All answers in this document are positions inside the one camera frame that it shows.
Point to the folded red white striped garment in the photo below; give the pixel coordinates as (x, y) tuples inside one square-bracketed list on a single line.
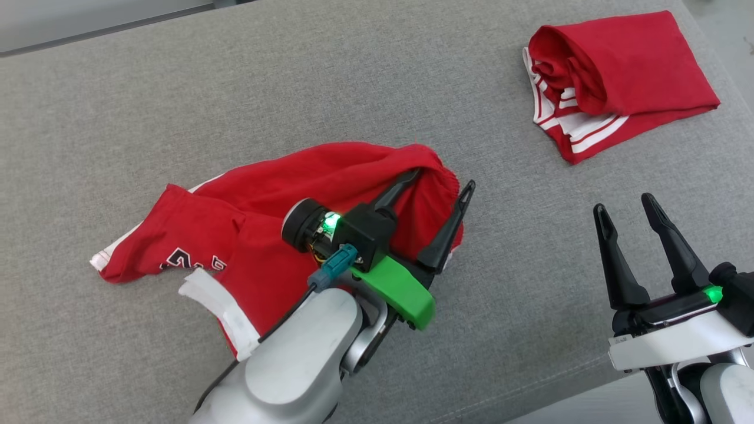
[(636, 65)]

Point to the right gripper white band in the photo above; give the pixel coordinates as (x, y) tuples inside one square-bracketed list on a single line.
[(665, 341)]

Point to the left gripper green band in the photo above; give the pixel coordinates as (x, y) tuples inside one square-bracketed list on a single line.
[(400, 291)]

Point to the grey fabric sofa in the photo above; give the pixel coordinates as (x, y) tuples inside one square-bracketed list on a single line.
[(177, 88)]

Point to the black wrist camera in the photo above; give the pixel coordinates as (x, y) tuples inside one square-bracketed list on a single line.
[(739, 300), (368, 232)]

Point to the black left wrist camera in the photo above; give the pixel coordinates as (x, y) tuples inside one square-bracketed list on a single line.
[(368, 232)]

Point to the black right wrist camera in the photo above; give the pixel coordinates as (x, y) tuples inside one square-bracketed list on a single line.
[(739, 300)]

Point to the red shorts with white trim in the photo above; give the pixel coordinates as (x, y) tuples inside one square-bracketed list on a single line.
[(235, 224)]

